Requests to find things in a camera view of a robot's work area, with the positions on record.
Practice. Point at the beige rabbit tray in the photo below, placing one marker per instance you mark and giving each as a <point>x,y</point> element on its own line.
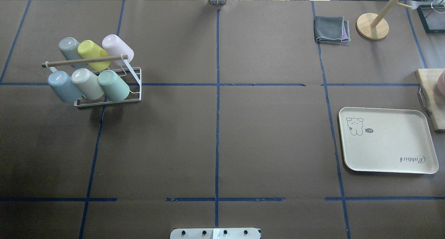
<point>387,140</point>

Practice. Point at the green cup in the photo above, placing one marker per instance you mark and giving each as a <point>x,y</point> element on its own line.
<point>114,87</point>

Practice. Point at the pink cup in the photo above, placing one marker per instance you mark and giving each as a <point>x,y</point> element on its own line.
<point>115,46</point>

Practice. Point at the beige cup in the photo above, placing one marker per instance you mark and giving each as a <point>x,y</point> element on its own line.
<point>87,83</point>

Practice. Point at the yellow cup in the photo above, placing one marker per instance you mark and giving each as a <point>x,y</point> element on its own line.
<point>89,49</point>

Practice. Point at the blue cup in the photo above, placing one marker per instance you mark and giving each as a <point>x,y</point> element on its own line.
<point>65,89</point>

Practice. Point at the grey cup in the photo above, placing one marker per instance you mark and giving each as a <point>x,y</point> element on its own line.
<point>69,48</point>

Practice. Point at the grey folded cloth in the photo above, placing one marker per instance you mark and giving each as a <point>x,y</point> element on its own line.
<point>331,29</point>

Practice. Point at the wooden mug tree stand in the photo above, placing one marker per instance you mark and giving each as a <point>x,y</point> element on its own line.
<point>374,26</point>

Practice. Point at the wooden cutting board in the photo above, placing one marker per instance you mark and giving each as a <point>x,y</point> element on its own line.
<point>431,100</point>

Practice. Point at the pink bowl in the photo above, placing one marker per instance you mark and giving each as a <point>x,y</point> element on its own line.
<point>441,84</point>

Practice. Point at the white wire cup rack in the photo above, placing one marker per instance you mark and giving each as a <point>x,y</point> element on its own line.
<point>130,75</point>

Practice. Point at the wooden rack handle rod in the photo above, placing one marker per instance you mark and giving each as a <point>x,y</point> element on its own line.
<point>84,61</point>

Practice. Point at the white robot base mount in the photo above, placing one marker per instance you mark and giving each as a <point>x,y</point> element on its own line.
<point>216,233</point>

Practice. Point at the black wire frame box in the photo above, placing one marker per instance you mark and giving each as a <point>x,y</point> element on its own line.
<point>432,17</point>

